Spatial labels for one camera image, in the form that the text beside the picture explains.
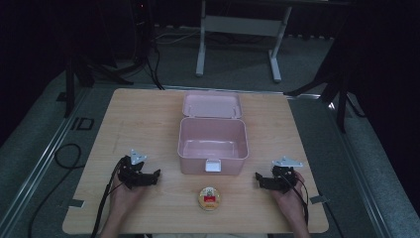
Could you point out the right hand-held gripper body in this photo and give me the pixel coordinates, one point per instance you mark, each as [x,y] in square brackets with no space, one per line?
[284,175]

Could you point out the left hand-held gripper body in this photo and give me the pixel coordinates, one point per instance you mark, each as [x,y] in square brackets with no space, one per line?
[129,170]

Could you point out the person's left hand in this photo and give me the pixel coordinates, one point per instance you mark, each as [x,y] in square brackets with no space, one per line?
[125,195]

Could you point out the person's right hand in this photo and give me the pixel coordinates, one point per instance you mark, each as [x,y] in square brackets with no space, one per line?
[290,201]

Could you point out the grey tape piece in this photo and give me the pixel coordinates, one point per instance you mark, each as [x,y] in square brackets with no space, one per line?
[319,199]
[76,203]

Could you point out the pink plastic box with lid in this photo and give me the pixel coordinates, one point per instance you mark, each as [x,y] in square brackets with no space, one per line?
[213,139]

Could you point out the black tripod stand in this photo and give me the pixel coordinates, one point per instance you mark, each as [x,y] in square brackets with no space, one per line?
[336,89]
[82,72]

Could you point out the dark equipment tower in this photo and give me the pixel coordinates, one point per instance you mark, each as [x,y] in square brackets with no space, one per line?
[142,29]

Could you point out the white metal desk frame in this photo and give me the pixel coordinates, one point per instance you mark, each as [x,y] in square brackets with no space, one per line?
[241,24]

